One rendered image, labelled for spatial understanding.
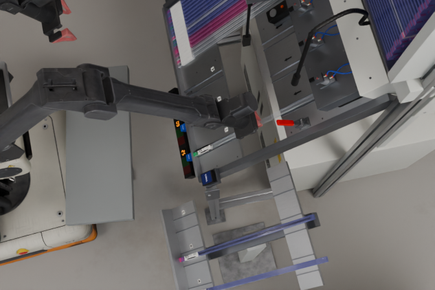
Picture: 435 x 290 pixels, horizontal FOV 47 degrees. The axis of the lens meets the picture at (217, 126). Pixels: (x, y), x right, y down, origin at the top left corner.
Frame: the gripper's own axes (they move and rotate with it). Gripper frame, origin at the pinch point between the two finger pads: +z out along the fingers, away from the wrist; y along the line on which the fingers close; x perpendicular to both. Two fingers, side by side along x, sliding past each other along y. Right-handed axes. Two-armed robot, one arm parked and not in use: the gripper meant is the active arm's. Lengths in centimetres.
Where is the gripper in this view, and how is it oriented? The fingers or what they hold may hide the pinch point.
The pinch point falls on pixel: (258, 123)
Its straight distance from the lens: 152.0
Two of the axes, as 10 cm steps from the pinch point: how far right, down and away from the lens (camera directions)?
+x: -7.5, 3.5, 5.6
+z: 6.3, 1.2, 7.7
